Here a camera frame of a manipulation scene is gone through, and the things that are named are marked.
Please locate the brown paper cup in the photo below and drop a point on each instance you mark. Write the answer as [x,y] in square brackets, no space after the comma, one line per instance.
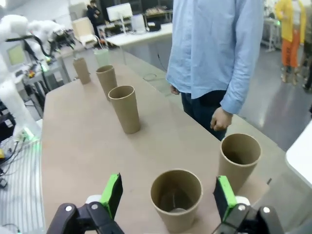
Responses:
[107,80]
[234,170]
[82,72]
[175,190]
[126,114]

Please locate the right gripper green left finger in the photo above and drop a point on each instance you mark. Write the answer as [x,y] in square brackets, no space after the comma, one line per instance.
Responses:
[113,192]

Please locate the white table with metal frame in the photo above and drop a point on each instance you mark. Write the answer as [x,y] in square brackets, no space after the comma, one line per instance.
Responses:
[270,24]

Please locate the small screen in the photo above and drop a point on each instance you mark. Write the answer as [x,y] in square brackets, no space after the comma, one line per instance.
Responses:
[15,55]

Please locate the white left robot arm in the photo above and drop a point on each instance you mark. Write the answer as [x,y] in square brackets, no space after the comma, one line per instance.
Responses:
[12,102]

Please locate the white cylinder appliance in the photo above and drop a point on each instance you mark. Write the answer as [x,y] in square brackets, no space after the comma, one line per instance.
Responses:
[137,24]

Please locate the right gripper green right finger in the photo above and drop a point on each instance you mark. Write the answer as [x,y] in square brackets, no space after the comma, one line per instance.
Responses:
[223,195]

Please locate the person in blue shirt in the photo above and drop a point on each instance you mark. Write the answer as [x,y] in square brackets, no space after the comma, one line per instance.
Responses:
[202,48]

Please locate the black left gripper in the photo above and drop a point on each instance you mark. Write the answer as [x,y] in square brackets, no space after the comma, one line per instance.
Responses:
[59,36]

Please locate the person in black clothes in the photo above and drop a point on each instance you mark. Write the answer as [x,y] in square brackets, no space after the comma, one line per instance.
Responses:
[92,14]

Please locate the white desk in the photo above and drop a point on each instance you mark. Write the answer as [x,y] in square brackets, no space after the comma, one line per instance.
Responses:
[136,37]

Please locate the black object on desk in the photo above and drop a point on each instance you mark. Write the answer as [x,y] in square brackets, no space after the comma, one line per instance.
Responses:
[154,26]

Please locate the person's right hand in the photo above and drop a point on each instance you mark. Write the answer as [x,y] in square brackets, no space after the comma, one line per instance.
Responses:
[174,89]

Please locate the person's left hand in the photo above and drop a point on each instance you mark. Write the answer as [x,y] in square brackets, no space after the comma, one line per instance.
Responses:
[220,119]

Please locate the white table with rounded corner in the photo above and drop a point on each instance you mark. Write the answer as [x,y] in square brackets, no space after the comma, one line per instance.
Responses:
[302,158]

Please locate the person's left forearm blue sleeve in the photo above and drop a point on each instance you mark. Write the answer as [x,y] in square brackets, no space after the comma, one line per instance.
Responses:
[237,85]

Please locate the white paper cup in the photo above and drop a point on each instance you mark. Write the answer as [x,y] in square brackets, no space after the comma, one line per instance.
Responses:
[101,58]

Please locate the white computer monitor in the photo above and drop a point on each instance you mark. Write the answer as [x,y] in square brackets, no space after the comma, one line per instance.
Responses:
[119,12]

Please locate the mannequin in yellow jacket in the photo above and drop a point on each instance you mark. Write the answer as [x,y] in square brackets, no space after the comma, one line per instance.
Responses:
[288,24]

